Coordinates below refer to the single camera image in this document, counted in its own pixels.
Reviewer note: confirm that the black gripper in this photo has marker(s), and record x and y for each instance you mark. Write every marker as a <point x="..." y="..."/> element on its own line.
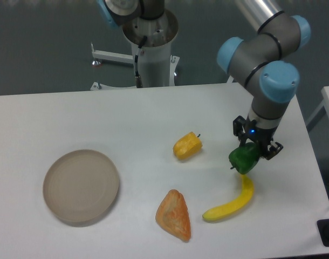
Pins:
<point x="263" y="137"/>

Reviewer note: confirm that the green toy bell pepper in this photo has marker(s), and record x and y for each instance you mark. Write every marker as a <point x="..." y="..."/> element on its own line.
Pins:
<point x="244" y="158"/>

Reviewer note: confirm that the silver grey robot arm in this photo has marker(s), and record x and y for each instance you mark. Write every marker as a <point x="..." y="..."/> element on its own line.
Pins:
<point x="257" y="65"/>

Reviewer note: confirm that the yellow toy bell pepper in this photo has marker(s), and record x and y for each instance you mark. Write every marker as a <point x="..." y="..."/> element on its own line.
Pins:
<point x="187" y="146"/>

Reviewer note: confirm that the yellow toy banana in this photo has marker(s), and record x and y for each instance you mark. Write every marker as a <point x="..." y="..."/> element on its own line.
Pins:
<point x="234" y="206"/>

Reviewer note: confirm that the orange toy bread slice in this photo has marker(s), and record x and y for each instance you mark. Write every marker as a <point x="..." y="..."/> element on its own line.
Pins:
<point x="173" y="217"/>

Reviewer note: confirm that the black device at table edge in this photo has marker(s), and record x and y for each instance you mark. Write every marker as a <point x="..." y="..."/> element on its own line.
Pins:
<point x="323" y="227"/>

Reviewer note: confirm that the beige round plate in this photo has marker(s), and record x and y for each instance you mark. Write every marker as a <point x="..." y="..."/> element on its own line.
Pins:
<point x="80" y="187"/>

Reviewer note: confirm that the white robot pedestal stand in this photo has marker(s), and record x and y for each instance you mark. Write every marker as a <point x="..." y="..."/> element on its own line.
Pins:
<point x="151" y="41"/>

